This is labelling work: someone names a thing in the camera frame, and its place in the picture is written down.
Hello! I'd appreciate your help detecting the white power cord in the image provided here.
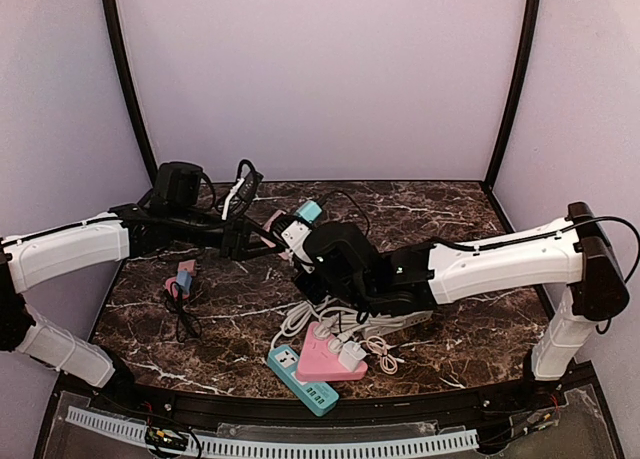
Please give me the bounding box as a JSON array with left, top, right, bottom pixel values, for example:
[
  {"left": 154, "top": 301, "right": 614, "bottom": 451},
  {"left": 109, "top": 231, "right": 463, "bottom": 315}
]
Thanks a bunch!
[{"left": 269, "top": 298, "right": 381, "bottom": 353}]

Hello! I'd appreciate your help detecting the black frame post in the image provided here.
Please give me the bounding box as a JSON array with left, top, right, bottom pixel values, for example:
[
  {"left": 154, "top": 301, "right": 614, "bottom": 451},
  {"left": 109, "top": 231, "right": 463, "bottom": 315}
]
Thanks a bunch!
[
  {"left": 483, "top": 0, "right": 541, "bottom": 190},
  {"left": 101, "top": 0, "right": 158, "bottom": 184}
]

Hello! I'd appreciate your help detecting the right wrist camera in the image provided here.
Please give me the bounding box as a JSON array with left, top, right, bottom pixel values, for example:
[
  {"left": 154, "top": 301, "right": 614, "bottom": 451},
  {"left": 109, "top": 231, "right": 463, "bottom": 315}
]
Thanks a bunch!
[{"left": 279, "top": 216, "right": 314, "bottom": 273}]

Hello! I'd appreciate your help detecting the light pink charger block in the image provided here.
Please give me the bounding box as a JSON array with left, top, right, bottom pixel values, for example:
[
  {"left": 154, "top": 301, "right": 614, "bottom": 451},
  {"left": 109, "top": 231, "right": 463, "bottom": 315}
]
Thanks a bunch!
[{"left": 175, "top": 259, "right": 196, "bottom": 298}]

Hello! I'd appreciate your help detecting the pink usb cable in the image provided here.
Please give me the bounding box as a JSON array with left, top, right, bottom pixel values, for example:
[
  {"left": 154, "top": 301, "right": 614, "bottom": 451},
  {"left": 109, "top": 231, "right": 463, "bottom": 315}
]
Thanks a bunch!
[{"left": 362, "top": 334, "right": 407, "bottom": 379}]

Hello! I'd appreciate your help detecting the white slotted cable duct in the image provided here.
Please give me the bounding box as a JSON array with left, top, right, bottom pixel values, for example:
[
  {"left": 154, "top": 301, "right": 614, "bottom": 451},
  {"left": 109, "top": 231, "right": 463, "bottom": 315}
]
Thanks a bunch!
[{"left": 65, "top": 406, "right": 478, "bottom": 458}]

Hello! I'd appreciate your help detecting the teal power strip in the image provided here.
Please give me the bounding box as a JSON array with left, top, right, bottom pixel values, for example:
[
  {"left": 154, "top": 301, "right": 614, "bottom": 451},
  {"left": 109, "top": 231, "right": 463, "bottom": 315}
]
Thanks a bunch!
[{"left": 267, "top": 345, "right": 339, "bottom": 417}]

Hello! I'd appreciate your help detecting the black cable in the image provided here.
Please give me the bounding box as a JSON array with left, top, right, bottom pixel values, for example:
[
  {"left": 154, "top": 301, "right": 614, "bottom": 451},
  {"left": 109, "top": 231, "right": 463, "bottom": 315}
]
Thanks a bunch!
[{"left": 160, "top": 278, "right": 204, "bottom": 343}]

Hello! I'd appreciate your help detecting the right black frame post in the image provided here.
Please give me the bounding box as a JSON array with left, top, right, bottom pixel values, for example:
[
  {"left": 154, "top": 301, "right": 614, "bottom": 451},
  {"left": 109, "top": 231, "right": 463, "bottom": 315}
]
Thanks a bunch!
[{"left": 483, "top": 0, "right": 541, "bottom": 190}]

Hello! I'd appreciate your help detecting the white power strip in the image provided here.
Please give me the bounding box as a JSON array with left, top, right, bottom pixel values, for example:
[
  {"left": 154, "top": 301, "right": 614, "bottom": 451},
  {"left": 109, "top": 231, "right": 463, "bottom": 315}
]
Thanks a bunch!
[{"left": 361, "top": 311, "right": 433, "bottom": 338}]

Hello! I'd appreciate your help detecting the teal charger plug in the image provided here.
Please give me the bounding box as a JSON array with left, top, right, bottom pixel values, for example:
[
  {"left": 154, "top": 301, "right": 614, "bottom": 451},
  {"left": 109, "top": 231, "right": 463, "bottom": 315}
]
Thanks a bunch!
[{"left": 294, "top": 200, "right": 323, "bottom": 224}]

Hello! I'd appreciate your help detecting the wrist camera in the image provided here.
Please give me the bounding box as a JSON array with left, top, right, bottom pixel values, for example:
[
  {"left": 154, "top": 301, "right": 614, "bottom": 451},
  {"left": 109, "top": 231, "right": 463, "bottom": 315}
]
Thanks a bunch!
[
  {"left": 279, "top": 216, "right": 314, "bottom": 273},
  {"left": 218, "top": 159, "right": 264, "bottom": 221}
]

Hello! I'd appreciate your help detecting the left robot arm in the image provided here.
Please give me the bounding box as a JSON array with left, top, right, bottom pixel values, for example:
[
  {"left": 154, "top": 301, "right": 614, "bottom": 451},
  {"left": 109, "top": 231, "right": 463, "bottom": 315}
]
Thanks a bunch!
[{"left": 1, "top": 159, "right": 283, "bottom": 389}]

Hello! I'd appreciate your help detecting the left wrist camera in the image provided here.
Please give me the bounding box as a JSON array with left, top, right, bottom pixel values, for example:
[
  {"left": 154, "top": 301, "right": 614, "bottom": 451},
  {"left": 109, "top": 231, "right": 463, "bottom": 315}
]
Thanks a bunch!
[{"left": 218, "top": 159, "right": 264, "bottom": 221}]

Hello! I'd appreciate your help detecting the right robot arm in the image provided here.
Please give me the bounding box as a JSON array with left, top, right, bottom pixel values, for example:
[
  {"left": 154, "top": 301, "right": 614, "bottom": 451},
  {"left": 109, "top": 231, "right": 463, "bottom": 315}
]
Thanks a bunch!
[{"left": 282, "top": 202, "right": 630, "bottom": 384}]

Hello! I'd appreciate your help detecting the left black frame post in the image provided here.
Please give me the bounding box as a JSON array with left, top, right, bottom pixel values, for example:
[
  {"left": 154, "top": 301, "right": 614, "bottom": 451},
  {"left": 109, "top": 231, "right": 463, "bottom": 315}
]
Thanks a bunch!
[{"left": 101, "top": 0, "right": 158, "bottom": 184}]

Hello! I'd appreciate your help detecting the black front rail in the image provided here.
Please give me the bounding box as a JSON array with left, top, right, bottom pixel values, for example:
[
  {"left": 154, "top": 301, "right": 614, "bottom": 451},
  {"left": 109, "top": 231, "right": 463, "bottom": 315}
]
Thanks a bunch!
[{"left": 99, "top": 378, "right": 546, "bottom": 435}]

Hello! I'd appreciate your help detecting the bright pink plug adapter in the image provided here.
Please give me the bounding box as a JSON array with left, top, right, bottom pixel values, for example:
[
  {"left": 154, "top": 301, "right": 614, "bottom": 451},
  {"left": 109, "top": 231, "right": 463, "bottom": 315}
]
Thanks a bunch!
[{"left": 164, "top": 277, "right": 181, "bottom": 296}]

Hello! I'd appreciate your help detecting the left circuit board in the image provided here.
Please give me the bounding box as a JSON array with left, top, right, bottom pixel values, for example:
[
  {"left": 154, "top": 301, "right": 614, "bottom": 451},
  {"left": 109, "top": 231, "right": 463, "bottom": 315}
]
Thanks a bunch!
[{"left": 144, "top": 426, "right": 188, "bottom": 450}]

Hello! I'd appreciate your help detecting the pink triangular power strip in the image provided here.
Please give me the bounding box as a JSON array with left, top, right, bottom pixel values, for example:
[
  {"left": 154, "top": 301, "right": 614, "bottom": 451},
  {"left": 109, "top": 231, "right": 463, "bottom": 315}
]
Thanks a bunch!
[{"left": 296, "top": 321, "right": 368, "bottom": 382}]

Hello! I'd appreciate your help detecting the white usb charger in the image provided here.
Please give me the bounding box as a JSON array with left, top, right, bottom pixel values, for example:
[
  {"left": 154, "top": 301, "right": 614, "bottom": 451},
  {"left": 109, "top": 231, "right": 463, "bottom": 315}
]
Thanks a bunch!
[{"left": 338, "top": 341, "right": 367, "bottom": 373}]

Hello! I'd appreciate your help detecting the pink cube socket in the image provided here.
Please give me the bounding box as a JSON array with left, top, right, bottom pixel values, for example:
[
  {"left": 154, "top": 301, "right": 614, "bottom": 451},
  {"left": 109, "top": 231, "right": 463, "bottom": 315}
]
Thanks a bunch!
[{"left": 263, "top": 209, "right": 291, "bottom": 261}]

